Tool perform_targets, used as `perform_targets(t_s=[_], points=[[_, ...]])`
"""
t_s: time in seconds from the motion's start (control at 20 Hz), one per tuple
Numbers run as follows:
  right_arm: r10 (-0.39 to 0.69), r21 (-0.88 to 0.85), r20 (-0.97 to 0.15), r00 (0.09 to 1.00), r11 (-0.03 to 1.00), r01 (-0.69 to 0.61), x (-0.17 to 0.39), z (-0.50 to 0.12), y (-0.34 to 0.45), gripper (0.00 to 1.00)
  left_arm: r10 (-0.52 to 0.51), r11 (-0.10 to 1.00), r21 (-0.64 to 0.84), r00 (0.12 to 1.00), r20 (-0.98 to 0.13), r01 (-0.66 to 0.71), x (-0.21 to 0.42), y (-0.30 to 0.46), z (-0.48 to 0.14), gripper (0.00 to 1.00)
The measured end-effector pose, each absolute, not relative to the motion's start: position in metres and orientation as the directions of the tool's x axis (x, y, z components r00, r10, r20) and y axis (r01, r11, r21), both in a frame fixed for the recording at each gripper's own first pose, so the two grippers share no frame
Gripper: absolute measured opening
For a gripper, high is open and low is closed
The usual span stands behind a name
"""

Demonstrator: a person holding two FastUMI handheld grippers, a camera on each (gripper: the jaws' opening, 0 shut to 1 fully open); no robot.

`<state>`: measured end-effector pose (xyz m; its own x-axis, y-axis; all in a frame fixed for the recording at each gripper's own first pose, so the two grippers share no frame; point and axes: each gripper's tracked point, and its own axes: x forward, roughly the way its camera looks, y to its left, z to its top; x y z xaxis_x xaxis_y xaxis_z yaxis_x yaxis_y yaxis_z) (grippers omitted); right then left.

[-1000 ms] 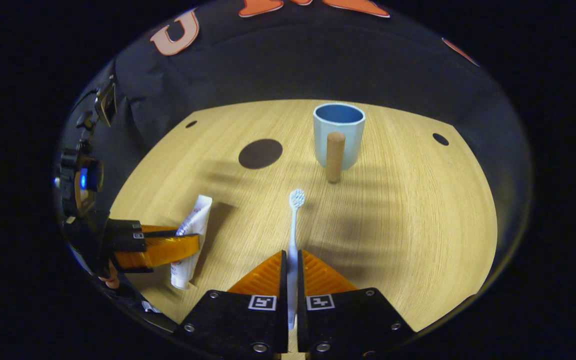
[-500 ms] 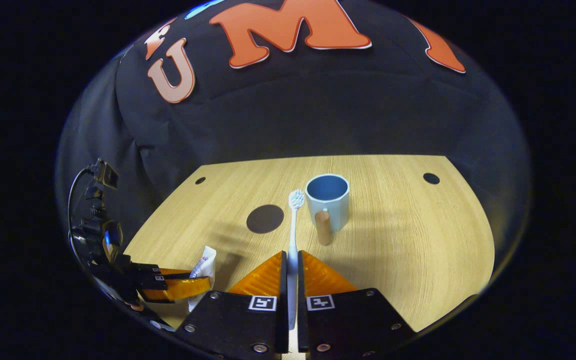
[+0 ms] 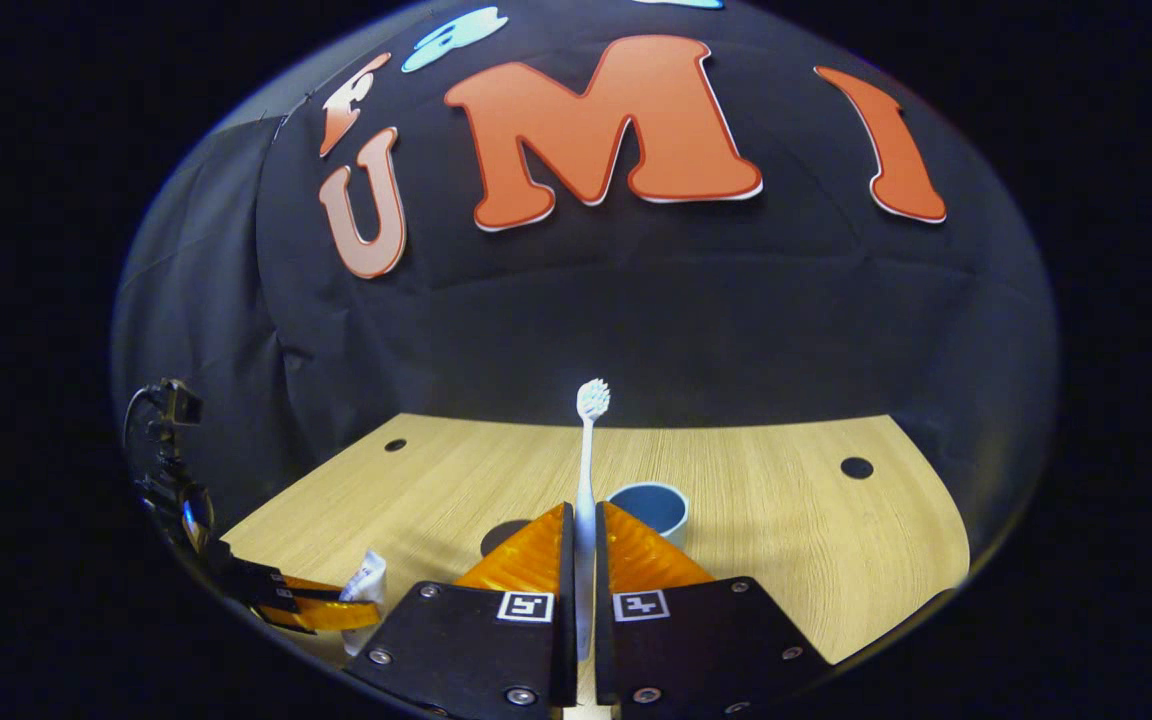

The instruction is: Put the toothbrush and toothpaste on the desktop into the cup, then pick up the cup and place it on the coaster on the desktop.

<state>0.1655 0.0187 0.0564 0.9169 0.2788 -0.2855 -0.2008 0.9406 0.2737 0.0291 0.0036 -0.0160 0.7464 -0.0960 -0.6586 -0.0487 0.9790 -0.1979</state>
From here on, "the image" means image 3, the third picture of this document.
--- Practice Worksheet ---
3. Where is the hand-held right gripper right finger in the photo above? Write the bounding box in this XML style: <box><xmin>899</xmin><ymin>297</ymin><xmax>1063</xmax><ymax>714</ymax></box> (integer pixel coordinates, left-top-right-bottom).
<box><xmin>594</xmin><ymin>502</ymin><xmax>834</xmax><ymax>720</ymax></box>

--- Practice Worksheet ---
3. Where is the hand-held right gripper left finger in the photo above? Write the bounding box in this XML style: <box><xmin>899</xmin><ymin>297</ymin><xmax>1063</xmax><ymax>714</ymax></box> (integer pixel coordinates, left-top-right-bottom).
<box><xmin>344</xmin><ymin>502</ymin><xmax>577</xmax><ymax>720</ymax></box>

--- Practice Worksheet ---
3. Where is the white toothpaste tube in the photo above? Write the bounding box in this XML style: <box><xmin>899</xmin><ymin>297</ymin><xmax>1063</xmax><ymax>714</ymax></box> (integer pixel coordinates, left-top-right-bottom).
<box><xmin>341</xmin><ymin>550</ymin><xmax>389</xmax><ymax>656</ymax></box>

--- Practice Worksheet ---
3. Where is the dark round coaster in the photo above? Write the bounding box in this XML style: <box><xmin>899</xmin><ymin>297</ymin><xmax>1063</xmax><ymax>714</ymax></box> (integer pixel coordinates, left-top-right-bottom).
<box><xmin>480</xmin><ymin>519</ymin><xmax>537</xmax><ymax>557</ymax></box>

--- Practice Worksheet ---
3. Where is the light blue cup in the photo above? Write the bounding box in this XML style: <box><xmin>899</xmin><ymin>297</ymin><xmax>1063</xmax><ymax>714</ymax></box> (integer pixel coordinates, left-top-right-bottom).
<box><xmin>606</xmin><ymin>483</ymin><xmax>689</xmax><ymax>551</ymax></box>

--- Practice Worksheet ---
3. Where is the white toothbrush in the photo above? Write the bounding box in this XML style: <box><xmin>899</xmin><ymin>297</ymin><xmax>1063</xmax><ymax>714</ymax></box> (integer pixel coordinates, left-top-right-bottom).
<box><xmin>573</xmin><ymin>378</ymin><xmax>612</xmax><ymax>661</ymax></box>

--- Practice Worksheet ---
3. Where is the black backdrop cloth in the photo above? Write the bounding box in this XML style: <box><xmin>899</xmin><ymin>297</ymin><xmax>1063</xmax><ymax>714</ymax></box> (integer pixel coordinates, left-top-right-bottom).
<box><xmin>111</xmin><ymin>0</ymin><xmax>1062</xmax><ymax>566</ymax></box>

